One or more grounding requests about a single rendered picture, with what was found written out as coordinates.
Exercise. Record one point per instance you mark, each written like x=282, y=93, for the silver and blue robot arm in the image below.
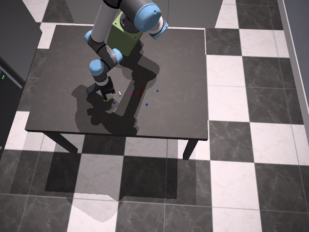
x=138, y=15

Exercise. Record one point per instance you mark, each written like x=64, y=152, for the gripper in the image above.
x=107, y=89

